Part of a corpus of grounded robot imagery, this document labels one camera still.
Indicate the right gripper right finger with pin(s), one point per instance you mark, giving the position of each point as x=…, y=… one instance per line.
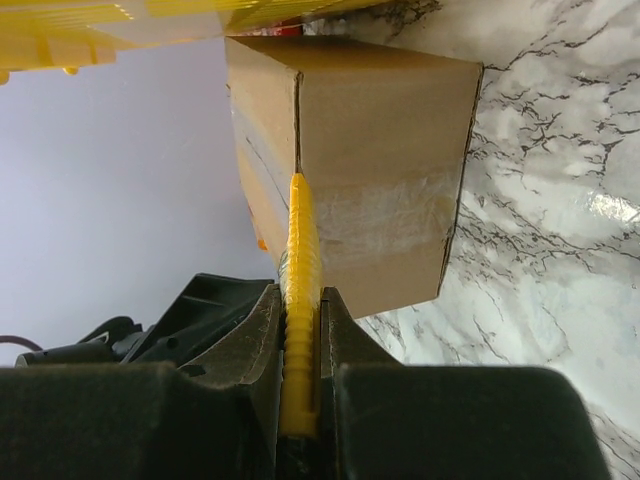
x=342, y=341

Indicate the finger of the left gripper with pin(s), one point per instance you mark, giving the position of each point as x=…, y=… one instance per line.
x=205, y=311

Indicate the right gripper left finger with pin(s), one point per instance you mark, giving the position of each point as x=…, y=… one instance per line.
x=242, y=374

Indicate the yellow utility knife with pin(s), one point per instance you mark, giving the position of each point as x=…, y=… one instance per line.
x=301, y=287

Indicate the brown cardboard express box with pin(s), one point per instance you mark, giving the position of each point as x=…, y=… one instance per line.
x=379, y=133

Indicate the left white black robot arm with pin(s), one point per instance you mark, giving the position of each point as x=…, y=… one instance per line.
x=108, y=343

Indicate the red candy bag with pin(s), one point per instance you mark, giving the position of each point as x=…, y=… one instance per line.
x=282, y=29

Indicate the yellow plastic shopping basket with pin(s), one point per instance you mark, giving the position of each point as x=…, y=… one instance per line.
x=73, y=34

